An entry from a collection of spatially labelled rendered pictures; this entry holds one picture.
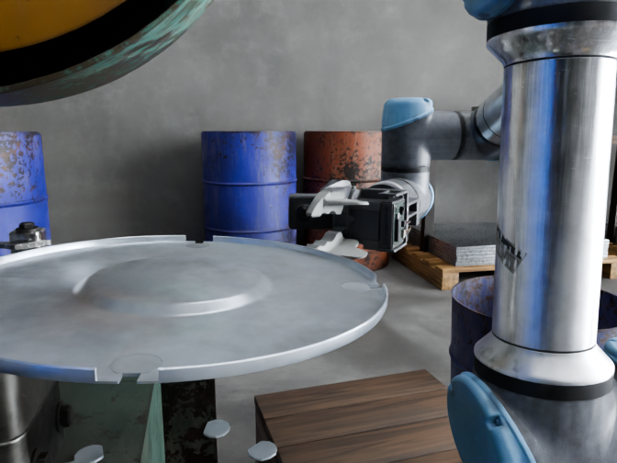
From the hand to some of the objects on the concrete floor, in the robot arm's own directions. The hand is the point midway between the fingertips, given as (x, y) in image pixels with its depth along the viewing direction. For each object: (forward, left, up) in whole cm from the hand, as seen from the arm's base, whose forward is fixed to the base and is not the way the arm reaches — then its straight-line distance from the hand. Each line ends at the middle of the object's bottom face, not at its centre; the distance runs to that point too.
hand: (308, 231), depth 56 cm
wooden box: (-6, -33, -78) cm, 85 cm away
